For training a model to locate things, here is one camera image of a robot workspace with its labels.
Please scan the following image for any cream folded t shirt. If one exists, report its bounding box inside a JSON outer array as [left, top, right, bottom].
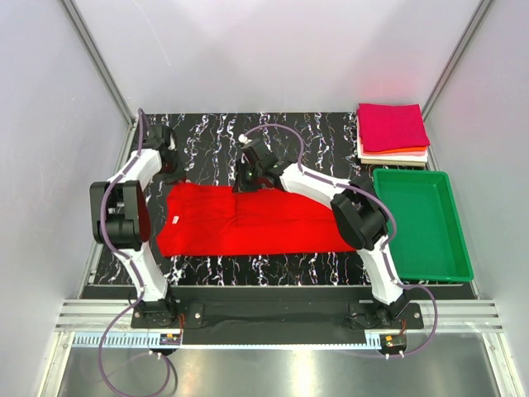
[[358, 150, 428, 168]]

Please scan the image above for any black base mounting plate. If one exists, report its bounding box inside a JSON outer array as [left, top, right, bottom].
[[131, 286, 424, 330]]

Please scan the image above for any right aluminium frame post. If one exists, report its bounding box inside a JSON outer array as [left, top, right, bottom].
[[422, 0, 495, 121]]

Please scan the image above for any left aluminium frame post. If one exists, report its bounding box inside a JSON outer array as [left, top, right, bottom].
[[60, 0, 137, 125]]

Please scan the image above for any red t shirt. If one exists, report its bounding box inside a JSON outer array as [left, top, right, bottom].
[[156, 183, 352, 257]]

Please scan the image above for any aluminium frame post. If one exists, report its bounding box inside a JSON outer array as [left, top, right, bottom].
[[422, 0, 495, 121], [60, 0, 137, 125]]

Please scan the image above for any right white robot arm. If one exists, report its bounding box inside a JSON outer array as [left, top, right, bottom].
[[233, 135, 409, 328]]

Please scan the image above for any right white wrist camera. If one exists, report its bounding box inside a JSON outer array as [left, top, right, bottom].
[[238, 134, 251, 146]]

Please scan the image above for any black marbled table mat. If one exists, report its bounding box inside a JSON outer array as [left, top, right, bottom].
[[88, 112, 384, 287]]

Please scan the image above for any magenta folded t shirt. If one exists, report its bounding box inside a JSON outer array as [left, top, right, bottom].
[[357, 103, 430, 153]]

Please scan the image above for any orange folded t shirt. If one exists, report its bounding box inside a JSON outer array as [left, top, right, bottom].
[[359, 142, 427, 156]]

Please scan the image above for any white slotted cable duct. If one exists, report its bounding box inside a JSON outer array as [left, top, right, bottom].
[[72, 332, 181, 349]]

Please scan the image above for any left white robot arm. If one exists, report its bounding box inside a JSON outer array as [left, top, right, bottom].
[[89, 124, 186, 328]]

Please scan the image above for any aluminium front rail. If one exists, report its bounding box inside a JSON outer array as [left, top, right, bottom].
[[55, 299, 503, 332]]

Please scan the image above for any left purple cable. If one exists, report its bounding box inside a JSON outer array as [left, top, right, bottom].
[[98, 108, 150, 309]]

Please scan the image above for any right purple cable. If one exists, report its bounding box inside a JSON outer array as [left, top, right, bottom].
[[243, 123, 439, 356]]

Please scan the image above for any purple cable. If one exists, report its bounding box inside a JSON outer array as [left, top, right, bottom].
[[98, 108, 150, 309], [243, 123, 439, 356]]

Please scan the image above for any green plastic bin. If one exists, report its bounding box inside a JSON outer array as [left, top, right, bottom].
[[373, 169, 474, 283]]

